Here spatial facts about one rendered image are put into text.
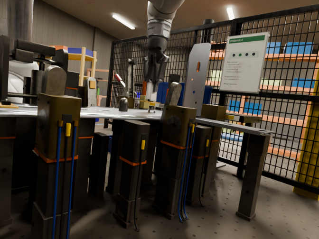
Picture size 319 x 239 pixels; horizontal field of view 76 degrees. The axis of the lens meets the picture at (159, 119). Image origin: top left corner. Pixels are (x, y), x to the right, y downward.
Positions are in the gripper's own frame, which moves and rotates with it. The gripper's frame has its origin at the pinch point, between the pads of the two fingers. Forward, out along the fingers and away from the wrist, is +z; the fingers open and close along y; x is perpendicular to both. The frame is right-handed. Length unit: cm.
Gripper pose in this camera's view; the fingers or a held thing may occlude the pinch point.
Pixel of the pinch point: (151, 91)
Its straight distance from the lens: 82.3
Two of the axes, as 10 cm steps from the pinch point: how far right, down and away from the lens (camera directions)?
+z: -1.2, 9.9, 1.1
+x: 7.0, 0.1, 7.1
